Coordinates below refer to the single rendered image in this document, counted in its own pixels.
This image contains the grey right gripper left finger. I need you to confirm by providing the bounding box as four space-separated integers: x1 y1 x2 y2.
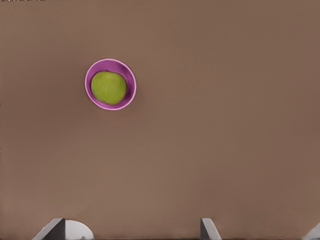
31 217 67 240

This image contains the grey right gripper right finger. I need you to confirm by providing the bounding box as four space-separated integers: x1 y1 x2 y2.
200 217 223 240

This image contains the green apple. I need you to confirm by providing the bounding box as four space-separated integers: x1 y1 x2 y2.
90 70 128 105

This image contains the white bowl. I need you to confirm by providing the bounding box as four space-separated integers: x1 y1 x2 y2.
65 219 95 240

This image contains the purple plate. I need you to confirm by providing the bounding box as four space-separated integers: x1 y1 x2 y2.
84 58 137 111

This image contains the silver frame post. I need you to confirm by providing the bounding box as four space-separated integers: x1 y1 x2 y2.
303 221 320 240

